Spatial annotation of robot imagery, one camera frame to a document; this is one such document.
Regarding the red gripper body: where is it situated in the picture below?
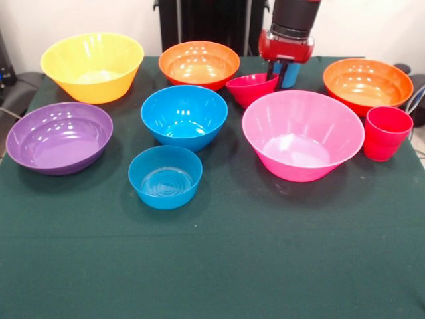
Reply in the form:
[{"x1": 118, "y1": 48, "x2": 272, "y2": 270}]
[{"x1": 258, "y1": 29, "x2": 315, "y2": 64}]

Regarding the small red bowl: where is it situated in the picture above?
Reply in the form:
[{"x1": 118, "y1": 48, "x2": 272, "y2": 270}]
[{"x1": 225, "y1": 73, "x2": 280, "y2": 109}]

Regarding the small flat-bottomed blue bowl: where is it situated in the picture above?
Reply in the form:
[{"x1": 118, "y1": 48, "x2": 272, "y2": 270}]
[{"x1": 127, "y1": 144, "x2": 203, "y2": 210}]

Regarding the blue cup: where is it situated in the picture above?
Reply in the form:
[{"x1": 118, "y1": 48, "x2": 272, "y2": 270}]
[{"x1": 272, "y1": 61, "x2": 301, "y2": 89}]

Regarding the orange bowl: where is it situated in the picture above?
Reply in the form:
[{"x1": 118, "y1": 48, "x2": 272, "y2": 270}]
[
  {"x1": 323, "y1": 58, "x2": 414, "y2": 118},
  {"x1": 158, "y1": 41, "x2": 241, "y2": 92}
]

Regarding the large pink bowl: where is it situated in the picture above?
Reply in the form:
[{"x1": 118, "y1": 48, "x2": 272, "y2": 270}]
[{"x1": 242, "y1": 90, "x2": 366, "y2": 183}]

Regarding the deep blue bowl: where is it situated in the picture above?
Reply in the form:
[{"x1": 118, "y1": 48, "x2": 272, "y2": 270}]
[{"x1": 140, "y1": 84, "x2": 229, "y2": 153}]

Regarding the red cup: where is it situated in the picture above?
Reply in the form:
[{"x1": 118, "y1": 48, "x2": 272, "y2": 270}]
[{"x1": 363, "y1": 106, "x2": 414, "y2": 163}]

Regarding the dark grey object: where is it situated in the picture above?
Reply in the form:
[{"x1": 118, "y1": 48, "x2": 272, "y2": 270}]
[{"x1": 394, "y1": 62, "x2": 425, "y2": 112}]

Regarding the large yellow bowl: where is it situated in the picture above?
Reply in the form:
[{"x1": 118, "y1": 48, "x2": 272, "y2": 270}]
[{"x1": 40, "y1": 32, "x2": 145, "y2": 105}]

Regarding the dark green table cloth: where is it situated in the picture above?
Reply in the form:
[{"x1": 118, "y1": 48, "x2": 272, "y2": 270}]
[{"x1": 0, "y1": 55, "x2": 425, "y2": 319}]

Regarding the purple bowl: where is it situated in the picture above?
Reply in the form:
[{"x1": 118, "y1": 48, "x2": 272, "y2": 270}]
[{"x1": 5, "y1": 102, "x2": 114, "y2": 176}]

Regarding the grey padded seat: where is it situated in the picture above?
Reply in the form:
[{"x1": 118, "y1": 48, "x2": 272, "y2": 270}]
[{"x1": 0, "y1": 71, "x2": 46, "y2": 116}]

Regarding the black device box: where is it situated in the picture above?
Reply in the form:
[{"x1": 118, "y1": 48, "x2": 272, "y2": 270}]
[{"x1": 0, "y1": 29, "x2": 16, "y2": 100}]

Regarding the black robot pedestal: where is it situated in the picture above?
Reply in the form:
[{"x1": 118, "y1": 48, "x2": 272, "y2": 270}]
[{"x1": 153, "y1": 0, "x2": 275, "y2": 57}]

